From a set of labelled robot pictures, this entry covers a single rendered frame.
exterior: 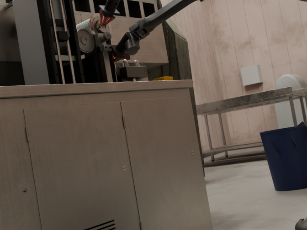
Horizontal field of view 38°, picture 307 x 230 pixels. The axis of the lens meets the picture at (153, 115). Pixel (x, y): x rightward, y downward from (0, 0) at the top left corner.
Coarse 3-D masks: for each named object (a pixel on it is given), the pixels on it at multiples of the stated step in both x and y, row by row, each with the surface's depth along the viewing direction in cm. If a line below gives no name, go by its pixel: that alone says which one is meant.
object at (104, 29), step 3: (96, 21) 232; (99, 21) 231; (102, 21) 233; (96, 24) 231; (99, 24) 231; (102, 27) 233; (105, 27) 234; (108, 27) 235; (99, 30) 231; (102, 30) 232; (105, 30) 233
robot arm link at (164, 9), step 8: (176, 0) 217; (184, 0) 215; (192, 0) 216; (200, 0) 218; (168, 8) 218; (176, 8) 217; (152, 16) 222; (160, 16) 220; (168, 16) 220; (144, 24) 222; (152, 24) 222; (136, 32) 225; (144, 32) 226
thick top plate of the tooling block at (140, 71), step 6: (126, 66) 239; (132, 66) 242; (138, 66) 246; (120, 72) 242; (126, 72) 239; (132, 72) 242; (138, 72) 245; (144, 72) 248; (120, 78) 242; (126, 78) 243; (138, 78) 251
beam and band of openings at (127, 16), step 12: (0, 0) 232; (84, 0) 280; (96, 0) 291; (120, 0) 301; (132, 0) 306; (144, 0) 314; (156, 0) 324; (84, 12) 272; (96, 12) 289; (120, 12) 302; (132, 12) 314; (144, 12) 324
